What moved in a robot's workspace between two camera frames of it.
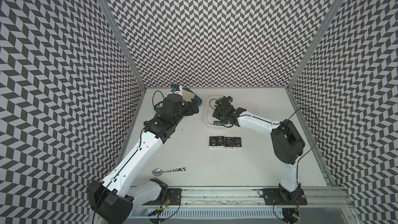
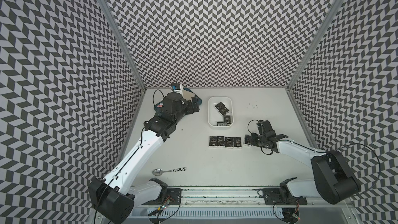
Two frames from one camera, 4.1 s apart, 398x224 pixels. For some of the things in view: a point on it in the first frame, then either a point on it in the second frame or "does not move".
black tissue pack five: [217, 123] -> [248, 139]
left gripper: [190, 111] does not move
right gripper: [215, 114] -> [253, 135]
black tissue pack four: [237, 142] does not move
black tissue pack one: [213, 141] does not move
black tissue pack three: [229, 142] does not move
